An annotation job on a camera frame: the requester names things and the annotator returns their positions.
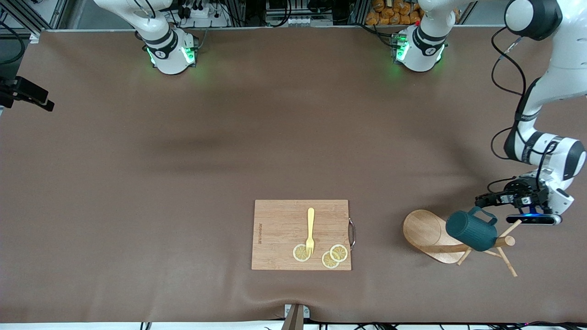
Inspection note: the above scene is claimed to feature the dark teal cup yellow inside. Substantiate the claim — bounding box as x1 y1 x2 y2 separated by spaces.
446 206 499 252

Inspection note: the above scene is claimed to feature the wooden cup rack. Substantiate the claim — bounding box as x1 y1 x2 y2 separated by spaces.
403 209 523 277

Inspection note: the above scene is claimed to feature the dark equipment rack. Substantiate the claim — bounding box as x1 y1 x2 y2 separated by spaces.
232 0 367 27

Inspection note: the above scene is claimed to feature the white power strip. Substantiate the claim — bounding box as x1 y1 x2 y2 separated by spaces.
177 0 232 28

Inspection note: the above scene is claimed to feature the yellow plastic fork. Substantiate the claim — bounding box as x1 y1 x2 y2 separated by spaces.
306 208 316 256

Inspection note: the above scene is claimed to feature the orange packets pile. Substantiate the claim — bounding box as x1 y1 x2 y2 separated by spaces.
365 0 422 26

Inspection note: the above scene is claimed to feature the brown table mat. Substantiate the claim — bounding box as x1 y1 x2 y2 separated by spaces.
0 25 587 324

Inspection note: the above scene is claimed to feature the aluminium frame profile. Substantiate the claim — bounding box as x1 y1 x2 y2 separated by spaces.
0 0 69 43

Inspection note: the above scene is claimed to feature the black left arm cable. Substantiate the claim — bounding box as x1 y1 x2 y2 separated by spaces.
490 27 558 195

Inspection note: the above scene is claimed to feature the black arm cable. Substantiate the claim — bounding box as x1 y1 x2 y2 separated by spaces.
490 27 558 195
130 0 153 21

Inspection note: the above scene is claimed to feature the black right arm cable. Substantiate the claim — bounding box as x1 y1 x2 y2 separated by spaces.
130 0 153 21

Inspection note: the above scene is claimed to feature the wooden cutting board metal handle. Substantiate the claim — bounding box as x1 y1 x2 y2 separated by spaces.
251 199 356 271

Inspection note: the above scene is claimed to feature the aluminium camera post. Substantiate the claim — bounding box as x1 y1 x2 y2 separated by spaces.
281 304 310 330

